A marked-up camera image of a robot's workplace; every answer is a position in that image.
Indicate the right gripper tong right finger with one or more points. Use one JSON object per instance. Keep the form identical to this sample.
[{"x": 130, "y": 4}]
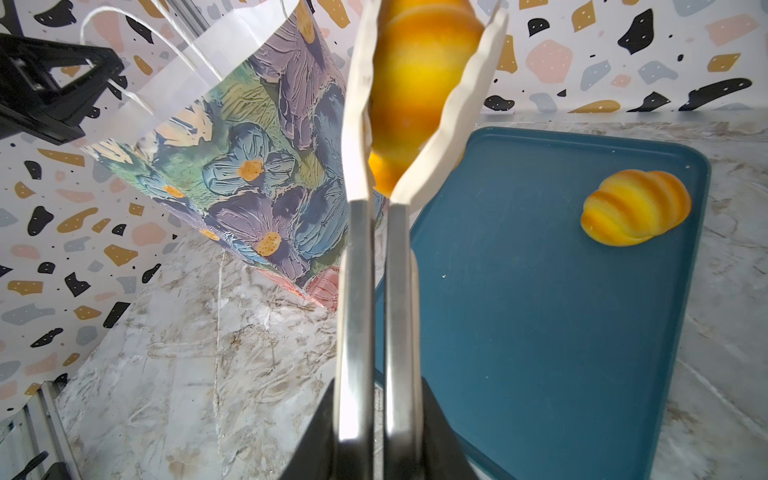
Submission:
[{"x": 419, "y": 442}]

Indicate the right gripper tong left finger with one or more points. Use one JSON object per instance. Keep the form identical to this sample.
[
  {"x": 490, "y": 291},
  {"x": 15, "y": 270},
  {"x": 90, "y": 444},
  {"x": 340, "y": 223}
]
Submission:
[{"x": 353, "y": 415}]

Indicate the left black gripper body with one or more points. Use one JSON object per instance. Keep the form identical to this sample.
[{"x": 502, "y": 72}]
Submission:
[{"x": 31, "y": 99}]

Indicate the white floral paper bag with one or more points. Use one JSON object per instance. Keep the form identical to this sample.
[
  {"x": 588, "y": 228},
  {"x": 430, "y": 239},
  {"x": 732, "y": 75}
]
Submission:
[{"x": 239, "y": 135}]

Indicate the shell shaped striped bun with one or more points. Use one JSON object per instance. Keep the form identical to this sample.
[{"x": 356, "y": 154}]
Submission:
[{"x": 632, "y": 206}]

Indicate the round striped bun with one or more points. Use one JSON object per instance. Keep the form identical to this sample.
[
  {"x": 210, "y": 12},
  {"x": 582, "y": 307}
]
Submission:
[{"x": 422, "y": 50}]

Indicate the teal plastic tray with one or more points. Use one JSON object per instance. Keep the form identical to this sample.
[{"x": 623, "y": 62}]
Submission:
[{"x": 550, "y": 354}]

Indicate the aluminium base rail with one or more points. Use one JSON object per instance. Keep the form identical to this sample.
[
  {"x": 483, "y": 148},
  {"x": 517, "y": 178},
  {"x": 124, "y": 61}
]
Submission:
[{"x": 34, "y": 444}]

